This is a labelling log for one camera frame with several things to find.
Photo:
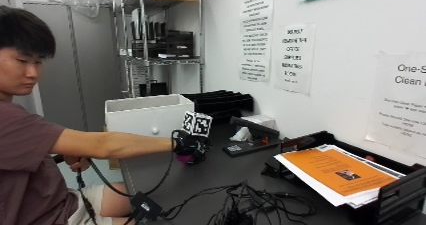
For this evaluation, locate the grey metal cabinet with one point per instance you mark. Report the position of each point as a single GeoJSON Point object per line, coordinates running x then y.
{"type": "Point", "coordinates": [84, 68]}

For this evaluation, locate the black shelf organizers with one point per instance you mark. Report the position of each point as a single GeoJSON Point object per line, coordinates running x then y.
{"type": "Point", "coordinates": [164, 41]}

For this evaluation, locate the stack of white papers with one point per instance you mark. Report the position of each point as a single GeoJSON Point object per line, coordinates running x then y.
{"type": "Point", "coordinates": [310, 185]}

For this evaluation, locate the white drawer box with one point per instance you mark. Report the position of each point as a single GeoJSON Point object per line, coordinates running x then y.
{"type": "Point", "coordinates": [148, 116]}

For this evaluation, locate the black paper tray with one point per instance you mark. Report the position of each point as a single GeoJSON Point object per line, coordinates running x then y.
{"type": "Point", "coordinates": [399, 195]}

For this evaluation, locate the black desk device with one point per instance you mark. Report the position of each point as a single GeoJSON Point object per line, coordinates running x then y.
{"type": "Point", "coordinates": [253, 141]}

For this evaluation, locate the white marker cube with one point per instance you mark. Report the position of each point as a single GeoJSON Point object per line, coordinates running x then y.
{"type": "Point", "coordinates": [197, 123]}

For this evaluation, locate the magenta small object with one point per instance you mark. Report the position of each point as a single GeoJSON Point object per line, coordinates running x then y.
{"type": "Point", "coordinates": [184, 159]}

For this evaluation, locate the the person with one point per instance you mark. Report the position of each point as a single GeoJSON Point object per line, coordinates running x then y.
{"type": "Point", "coordinates": [30, 158]}

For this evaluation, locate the large-print wall notice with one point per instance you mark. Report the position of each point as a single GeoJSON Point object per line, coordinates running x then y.
{"type": "Point", "coordinates": [399, 101]}

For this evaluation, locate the white tissue box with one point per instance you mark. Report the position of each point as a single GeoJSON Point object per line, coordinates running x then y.
{"type": "Point", "coordinates": [261, 120]}

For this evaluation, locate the white crumpled paper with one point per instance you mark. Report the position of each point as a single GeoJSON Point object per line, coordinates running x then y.
{"type": "Point", "coordinates": [241, 135]}

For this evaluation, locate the stack of black trays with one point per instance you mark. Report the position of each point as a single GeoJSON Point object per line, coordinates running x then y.
{"type": "Point", "coordinates": [220, 103]}

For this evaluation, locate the short printed wall notice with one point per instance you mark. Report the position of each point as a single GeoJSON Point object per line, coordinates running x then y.
{"type": "Point", "coordinates": [294, 58]}

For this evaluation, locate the orange paper sheet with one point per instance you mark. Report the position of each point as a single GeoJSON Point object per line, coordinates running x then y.
{"type": "Point", "coordinates": [337, 170]}

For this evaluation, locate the tall printed wall notice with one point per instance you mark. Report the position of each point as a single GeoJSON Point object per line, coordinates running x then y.
{"type": "Point", "coordinates": [255, 35]}

